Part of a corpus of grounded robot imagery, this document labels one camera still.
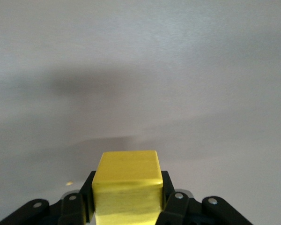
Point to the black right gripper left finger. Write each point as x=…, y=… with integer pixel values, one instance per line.
x=70, y=211

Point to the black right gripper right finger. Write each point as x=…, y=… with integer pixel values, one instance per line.
x=182, y=211

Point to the yellow wooden block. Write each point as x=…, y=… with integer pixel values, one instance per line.
x=127, y=187

